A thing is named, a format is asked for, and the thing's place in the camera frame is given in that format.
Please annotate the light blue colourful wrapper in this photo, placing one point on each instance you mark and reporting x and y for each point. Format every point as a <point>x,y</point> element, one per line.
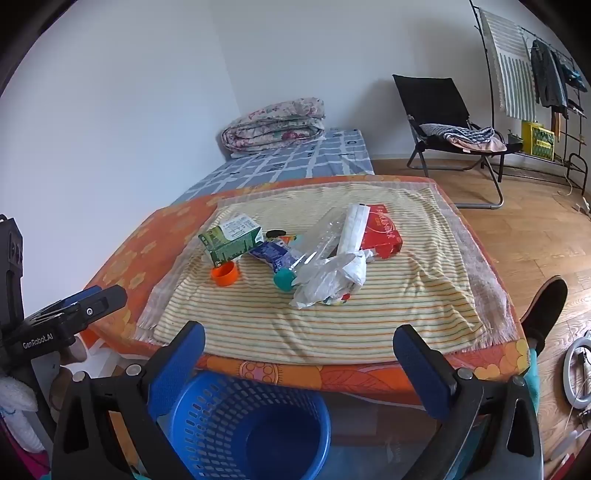
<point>292,239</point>

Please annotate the black shoe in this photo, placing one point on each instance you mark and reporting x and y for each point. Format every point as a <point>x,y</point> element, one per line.
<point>547,309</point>

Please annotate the orange floral blanket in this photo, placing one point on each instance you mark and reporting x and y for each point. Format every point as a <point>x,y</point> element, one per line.
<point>138,240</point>

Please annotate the green drink carton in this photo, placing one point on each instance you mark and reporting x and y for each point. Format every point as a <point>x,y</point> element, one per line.
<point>231,244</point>

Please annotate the red cardboard box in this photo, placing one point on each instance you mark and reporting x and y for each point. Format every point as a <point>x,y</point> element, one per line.
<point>383,230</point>

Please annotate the orange bottle cap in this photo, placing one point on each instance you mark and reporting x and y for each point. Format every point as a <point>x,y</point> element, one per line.
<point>225,275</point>

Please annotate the blue snack packet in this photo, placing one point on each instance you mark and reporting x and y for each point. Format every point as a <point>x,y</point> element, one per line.
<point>272,254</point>

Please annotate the pink cloth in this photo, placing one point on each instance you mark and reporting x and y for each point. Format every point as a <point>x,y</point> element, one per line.
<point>485,146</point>

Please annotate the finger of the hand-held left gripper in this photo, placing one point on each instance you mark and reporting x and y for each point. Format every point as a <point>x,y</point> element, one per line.
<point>92,309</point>
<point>81,295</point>

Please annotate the folded floral quilt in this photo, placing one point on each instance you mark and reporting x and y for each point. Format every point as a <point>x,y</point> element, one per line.
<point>272,124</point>

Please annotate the yellow striped towel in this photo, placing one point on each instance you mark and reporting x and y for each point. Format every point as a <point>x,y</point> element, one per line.
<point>369,314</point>

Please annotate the black folding chair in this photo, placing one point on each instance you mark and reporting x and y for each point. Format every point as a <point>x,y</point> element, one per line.
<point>429,97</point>

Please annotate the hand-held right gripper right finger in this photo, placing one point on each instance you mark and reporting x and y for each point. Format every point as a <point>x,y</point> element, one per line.
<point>420,364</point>

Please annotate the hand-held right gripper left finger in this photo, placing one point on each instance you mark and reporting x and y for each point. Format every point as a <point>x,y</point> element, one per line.
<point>175,369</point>

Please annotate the black metal drying rack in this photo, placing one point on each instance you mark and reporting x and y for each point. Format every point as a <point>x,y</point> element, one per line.
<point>575,138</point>

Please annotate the person's left forearm fluffy sleeve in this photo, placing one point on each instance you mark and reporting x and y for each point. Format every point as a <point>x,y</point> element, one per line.
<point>16,406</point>

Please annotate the hanging dark garment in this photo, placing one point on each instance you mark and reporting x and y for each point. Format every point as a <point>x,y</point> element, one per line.
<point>547,78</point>

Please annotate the person's leg in teal trousers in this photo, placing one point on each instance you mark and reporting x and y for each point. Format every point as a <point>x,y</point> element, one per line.
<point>533,374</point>

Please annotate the blue checked bed sheet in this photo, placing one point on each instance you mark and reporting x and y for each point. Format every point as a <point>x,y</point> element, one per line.
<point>295,157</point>

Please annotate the clear bottle with teal cap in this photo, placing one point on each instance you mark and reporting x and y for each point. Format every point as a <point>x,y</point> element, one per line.
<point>318,240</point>

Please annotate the blue plastic mesh basket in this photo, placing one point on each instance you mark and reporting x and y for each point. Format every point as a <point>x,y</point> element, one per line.
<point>277,443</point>

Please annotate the white plastic bag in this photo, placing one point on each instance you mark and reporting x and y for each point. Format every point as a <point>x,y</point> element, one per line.
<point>332,277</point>

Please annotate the hanging green striped towel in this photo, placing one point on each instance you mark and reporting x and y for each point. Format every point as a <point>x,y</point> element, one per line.
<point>510,64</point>

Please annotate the hanging teal garment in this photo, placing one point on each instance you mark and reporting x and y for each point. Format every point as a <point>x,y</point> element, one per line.
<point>572,74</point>

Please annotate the dark checked cloth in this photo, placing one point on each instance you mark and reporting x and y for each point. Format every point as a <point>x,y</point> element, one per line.
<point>466,134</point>

